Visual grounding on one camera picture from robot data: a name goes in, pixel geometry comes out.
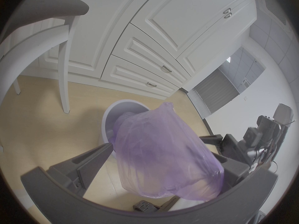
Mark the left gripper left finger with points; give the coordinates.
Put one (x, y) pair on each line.
(91, 167)

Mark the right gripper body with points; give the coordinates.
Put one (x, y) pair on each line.
(230, 146)

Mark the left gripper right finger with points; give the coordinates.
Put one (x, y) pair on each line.
(236, 170)

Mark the purple plastic bag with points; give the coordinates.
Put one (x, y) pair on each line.
(163, 153)

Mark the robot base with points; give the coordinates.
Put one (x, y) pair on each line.
(144, 205)

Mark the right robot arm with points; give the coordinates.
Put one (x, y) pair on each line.
(266, 122)

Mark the pale grey trash bin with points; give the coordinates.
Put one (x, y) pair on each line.
(109, 120)

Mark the white wardrobe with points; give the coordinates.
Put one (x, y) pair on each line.
(163, 31)

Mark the white chair dark grey seat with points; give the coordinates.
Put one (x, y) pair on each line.
(46, 8)

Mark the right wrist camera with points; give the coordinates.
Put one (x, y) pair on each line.
(251, 135)

